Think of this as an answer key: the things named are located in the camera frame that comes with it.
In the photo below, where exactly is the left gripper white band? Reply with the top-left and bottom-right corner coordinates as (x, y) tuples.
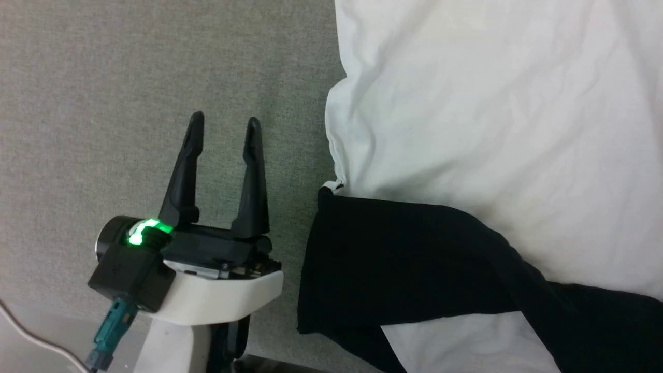
(150, 111), (285, 326)

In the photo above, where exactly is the white cable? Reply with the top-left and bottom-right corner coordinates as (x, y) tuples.
(0, 300), (90, 373)

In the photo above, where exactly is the teal cable connector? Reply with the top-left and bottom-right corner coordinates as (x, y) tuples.
(85, 297), (138, 373)

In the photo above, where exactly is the black and white raglan shirt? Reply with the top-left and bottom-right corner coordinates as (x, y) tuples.
(296, 0), (663, 373)

